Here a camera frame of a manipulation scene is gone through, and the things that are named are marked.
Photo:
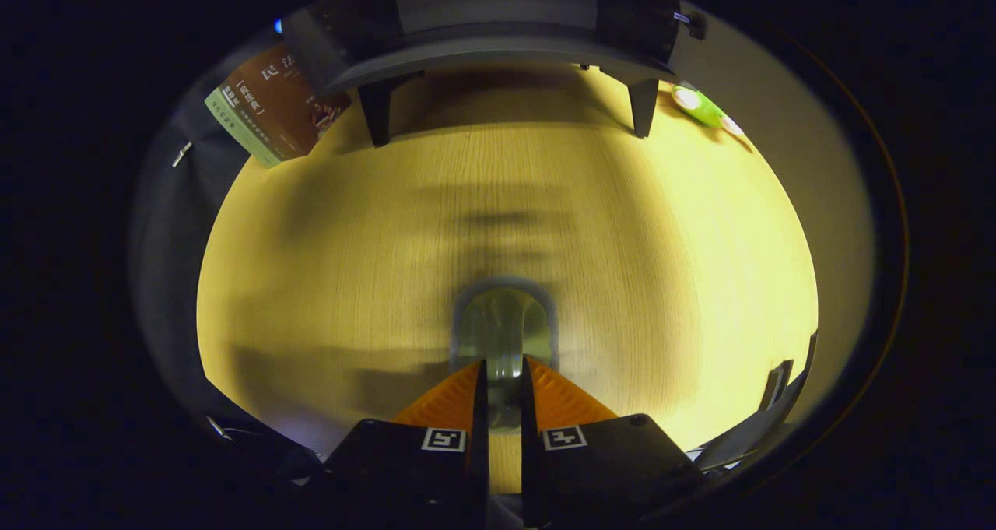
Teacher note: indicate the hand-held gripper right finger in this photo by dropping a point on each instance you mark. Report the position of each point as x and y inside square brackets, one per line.
[529, 452]

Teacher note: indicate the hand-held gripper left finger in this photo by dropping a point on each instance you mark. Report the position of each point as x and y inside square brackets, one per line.
[480, 452]

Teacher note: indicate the small greenish glass container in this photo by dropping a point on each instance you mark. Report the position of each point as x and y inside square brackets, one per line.
[502, 328]

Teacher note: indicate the black backdrop cloth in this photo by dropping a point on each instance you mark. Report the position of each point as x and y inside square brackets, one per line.
[167, 265]

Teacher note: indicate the white and green plush toy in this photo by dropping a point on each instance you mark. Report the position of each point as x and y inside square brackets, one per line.
[696, 103]

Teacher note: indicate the brown book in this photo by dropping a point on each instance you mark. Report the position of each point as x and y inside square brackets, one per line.
[272, 102]

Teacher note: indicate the green book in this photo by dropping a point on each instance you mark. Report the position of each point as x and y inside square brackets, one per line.
[233, 121]

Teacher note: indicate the grey cabinet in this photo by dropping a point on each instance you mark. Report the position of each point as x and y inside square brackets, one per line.
[498, 40]

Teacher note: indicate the white clip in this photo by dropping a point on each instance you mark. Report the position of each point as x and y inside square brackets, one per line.
[181, 154]

